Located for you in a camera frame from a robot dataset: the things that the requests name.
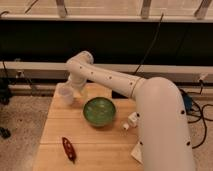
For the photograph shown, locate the white ceramic cup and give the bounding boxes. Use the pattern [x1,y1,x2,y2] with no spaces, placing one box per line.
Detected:
[58,84,74,105]

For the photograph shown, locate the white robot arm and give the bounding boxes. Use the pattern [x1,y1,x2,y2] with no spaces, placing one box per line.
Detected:
[66,51,196,171]

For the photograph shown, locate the green ceramic bowl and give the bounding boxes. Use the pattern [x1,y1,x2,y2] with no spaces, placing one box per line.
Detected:
[83,97,116,127]

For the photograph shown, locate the black rectangular block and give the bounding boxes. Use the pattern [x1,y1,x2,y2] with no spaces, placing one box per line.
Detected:
[112,91,121,99]

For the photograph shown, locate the white sponge block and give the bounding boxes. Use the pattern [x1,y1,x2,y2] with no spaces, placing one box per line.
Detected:
[131,143,142,163]

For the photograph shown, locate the red chili pepper toy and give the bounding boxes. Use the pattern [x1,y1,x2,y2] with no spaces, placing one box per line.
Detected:
[62,137,76,162]

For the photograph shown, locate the blue floor box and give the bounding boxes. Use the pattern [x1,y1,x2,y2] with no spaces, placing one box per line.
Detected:
[182,93,192,111]

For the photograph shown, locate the black object on floor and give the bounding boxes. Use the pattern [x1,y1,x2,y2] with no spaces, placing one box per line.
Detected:
[0,127,11,139]

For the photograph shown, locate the black hanging cable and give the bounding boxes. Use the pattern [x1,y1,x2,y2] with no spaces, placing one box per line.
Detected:
[132,13,165,76]

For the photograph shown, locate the black floor cable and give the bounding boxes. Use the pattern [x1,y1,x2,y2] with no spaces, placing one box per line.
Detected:
[179,87,213,150]

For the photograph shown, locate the grey wall rail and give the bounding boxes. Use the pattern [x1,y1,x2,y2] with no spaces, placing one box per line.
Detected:
[0,61,213,84]

